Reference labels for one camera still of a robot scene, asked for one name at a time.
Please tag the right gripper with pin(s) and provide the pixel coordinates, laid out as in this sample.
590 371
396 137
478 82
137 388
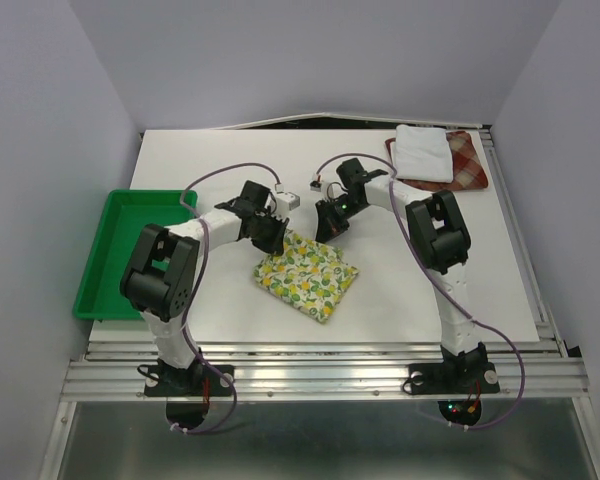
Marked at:
328 225

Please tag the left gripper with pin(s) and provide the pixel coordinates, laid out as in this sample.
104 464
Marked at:
274 246

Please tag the yellow floral skirt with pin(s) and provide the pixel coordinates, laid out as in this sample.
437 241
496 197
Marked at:
309 276

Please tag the white skirt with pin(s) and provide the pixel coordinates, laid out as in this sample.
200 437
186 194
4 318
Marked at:
422 154

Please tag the red plaid skirt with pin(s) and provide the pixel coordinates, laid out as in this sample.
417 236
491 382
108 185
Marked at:
468 172

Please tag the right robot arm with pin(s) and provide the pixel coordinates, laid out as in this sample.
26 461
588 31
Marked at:
437 237

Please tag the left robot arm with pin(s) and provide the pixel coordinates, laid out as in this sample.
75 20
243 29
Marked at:
165 269

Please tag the green plastic tray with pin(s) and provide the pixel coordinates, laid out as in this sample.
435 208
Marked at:
125 214

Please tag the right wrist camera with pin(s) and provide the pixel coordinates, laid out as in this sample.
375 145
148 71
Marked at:
324 187

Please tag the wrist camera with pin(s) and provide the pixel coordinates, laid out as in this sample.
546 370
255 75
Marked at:
324 187
284 202

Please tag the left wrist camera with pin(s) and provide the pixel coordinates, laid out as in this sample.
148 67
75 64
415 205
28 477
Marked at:
284 202

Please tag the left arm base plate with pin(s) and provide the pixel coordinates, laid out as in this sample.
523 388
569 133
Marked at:
165 381

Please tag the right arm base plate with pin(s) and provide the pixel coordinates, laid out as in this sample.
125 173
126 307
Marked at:
427 379

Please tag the aluminium rail frame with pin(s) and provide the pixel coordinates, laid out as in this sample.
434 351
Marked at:
326 409

